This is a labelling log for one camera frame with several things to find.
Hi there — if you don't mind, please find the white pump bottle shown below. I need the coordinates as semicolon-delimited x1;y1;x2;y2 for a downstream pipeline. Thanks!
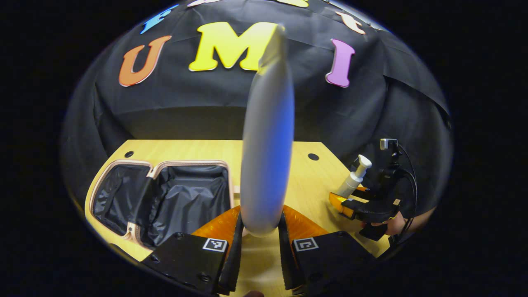
336;155;372;198

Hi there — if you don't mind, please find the white squeeze tube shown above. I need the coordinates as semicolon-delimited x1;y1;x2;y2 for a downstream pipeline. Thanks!
240;24;295;238

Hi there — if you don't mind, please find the black backdrop cloth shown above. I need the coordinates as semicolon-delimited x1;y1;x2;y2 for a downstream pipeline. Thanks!
60;0;453;231

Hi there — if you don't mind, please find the pink suitcase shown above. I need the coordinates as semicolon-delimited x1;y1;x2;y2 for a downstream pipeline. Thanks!
89;160;240;250

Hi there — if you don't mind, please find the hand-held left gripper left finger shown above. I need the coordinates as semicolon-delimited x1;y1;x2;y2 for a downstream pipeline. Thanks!
142;212;245;296

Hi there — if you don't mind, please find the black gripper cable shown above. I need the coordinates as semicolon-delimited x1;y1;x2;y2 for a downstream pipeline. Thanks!
396;144;418;246

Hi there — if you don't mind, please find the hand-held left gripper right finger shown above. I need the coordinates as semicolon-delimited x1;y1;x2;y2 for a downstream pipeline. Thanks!
277;208;376;295

